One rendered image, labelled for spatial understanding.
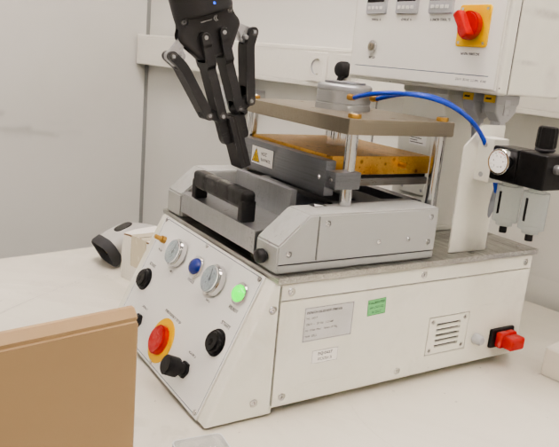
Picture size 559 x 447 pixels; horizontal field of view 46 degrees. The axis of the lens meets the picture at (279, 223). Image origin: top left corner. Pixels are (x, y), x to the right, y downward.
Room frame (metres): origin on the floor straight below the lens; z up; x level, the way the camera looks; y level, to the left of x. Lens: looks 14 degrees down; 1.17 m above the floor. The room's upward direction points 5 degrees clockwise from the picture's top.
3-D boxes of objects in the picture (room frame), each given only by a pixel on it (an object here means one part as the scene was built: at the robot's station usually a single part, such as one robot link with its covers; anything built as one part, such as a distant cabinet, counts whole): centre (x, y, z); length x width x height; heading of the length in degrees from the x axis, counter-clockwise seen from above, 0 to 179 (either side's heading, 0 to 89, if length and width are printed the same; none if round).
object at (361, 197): (0.97, -0.08, 0.98); 0.20 x 0.17 x 0.03; 33
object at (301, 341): (0.95, -0.08, 0.84); 0.53 x 0.37 x 0.17; 123
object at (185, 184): (1.05, 0.06, 0.96); 0.25 x 0.05 x 0.07; 123
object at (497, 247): (0.99, -0.10, 0.93); 0.46 x 0.35 x 0.01; 123
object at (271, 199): (0.95, -0.04, 0.97); 0.30 x 0.22 x 0.08; 123
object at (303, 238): (0.81, -0.09, 0.96); 0.26 x 0.05 x 0.07; 123
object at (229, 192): (0.87, 0.08, 0.99); 0.15 x 0.02 x 0.04; 33
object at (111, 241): (1.30, 0.27, 0.79); 0.20 x 0.08 x 0.08; 133
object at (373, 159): (0.96, -0.08, 1.07); 0.22 x 0.17 x 0.10; 33
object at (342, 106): (0.97, -0.11, 1.08); 0.31 x 0.24 x 0.13; 33
